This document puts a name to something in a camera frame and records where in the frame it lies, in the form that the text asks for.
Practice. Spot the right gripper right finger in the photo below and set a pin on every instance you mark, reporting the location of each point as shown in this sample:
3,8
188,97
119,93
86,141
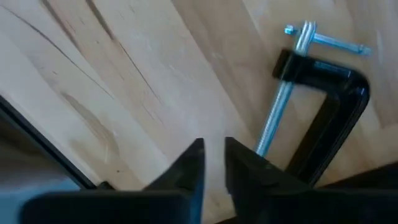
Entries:
295,207

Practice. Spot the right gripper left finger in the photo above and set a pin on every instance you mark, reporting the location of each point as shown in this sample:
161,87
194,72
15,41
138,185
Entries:
124,207

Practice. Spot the black C-clamp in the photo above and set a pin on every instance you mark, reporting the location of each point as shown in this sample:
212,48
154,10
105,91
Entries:
342,102

